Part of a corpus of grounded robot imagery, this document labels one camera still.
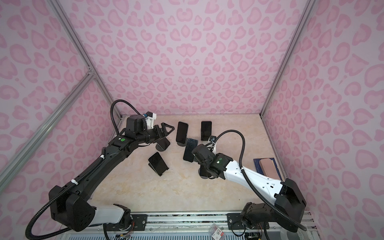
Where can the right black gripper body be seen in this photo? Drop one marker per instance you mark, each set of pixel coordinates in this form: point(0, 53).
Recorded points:
point(199, 162)

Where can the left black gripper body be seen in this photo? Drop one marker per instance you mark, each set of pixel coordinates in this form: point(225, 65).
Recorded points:
point(150, 135)

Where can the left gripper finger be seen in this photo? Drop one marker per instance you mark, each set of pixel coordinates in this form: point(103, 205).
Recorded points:
point(167, 129)
point(161, 135)

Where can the silver phone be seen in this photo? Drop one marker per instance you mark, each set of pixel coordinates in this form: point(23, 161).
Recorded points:
point(156, 160)

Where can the black folding stand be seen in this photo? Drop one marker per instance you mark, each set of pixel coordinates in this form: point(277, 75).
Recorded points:
point(159, 170)

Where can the blue phone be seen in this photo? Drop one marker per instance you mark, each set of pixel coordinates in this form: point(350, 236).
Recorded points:
point(203, 172)

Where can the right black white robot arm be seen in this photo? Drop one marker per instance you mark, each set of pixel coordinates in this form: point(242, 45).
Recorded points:
point(282, 201)

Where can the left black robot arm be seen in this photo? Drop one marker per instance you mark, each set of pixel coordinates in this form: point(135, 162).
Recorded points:
point(70, 205)

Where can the back left phone on stand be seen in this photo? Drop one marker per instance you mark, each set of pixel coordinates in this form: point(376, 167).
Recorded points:
point(164, 142)

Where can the back middle green phone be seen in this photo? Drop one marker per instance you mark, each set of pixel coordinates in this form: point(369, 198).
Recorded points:
point(182, 131)

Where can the centre green phone on stand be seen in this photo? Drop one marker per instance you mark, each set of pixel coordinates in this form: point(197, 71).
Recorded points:
point(190, 145)

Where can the purple phone on folding stand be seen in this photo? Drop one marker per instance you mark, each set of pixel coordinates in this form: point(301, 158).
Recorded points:
point(206, 130)

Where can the pink phone case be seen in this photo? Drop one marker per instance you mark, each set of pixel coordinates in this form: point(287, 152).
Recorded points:
point(269, 169)

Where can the small red white packet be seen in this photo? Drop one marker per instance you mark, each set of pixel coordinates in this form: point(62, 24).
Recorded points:
point(216, 233)

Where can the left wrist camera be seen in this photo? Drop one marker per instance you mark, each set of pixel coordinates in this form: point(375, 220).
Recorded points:
point(150, 119)

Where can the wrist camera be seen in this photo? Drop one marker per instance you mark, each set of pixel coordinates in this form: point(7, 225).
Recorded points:
point(150, 119)
point(212, 143)

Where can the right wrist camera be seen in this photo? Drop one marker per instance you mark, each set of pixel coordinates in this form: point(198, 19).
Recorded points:
point(212, 143)

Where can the aluminium diagonal frame bar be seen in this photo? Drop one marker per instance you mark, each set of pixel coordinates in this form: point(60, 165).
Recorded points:
point(24, 154)

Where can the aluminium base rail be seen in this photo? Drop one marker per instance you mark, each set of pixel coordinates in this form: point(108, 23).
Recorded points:
point(195, 226)

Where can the left aluminium corner post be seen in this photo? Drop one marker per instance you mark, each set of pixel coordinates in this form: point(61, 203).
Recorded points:
point(64, 20)

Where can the aluminium corner post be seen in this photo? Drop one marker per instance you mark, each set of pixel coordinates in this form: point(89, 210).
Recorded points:
point(64, 20)
point(308, 11)

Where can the right aluminium corner post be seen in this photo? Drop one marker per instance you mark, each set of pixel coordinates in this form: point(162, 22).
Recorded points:
point(308, 11)

